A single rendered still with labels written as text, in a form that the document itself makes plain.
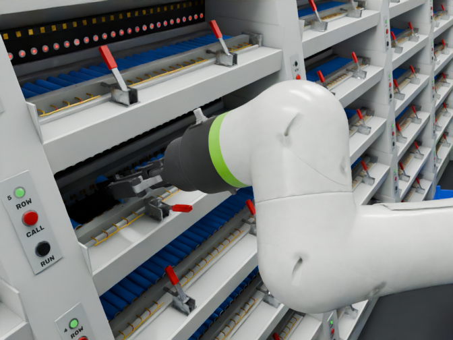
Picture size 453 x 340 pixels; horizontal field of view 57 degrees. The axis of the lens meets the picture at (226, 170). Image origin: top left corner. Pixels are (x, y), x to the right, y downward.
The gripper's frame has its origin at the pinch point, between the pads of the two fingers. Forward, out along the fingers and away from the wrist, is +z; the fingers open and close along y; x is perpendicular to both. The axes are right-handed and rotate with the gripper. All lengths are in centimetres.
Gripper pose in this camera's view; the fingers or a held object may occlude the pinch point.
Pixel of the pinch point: (118, 184)
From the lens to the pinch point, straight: 69.8
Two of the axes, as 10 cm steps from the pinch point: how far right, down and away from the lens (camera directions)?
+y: -5.7, 4.0, -7.2
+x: 4.0, 9.0, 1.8
